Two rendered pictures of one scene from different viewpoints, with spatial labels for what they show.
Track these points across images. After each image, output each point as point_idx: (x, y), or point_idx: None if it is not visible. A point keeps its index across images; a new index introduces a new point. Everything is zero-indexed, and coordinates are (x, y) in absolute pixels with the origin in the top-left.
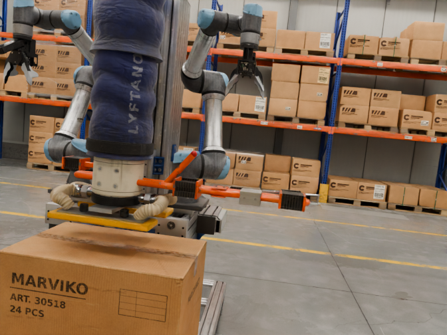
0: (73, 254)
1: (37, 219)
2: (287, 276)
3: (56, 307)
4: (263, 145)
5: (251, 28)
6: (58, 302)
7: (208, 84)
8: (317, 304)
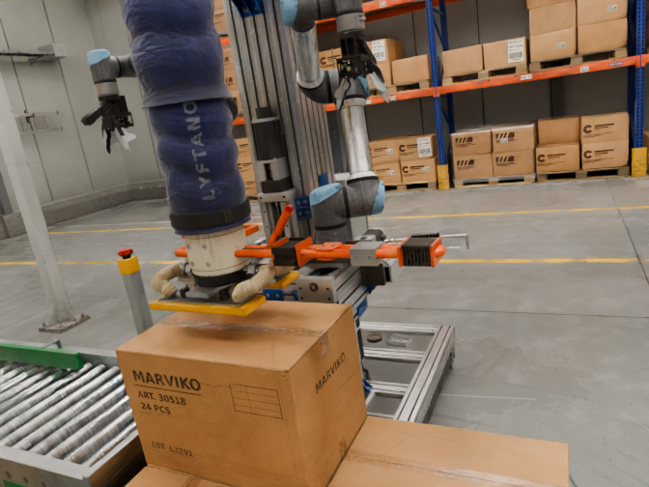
0: (184, 345)
1: None
2: (558, 303)
3: (179, 404)
4: (535, 107)
5: (345, 8)
6: (178, 398)
7: (337, 88)
8: (600, 342)
